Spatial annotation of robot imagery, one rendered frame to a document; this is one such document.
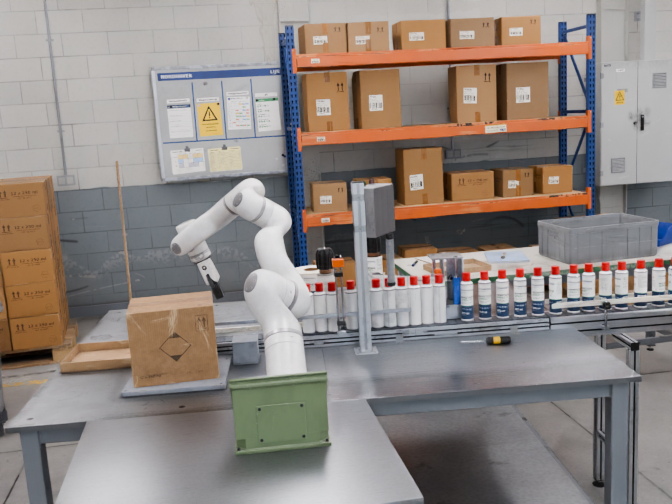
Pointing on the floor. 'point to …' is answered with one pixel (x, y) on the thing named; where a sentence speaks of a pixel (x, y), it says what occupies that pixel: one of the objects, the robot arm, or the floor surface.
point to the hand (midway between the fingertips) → (218, 293)
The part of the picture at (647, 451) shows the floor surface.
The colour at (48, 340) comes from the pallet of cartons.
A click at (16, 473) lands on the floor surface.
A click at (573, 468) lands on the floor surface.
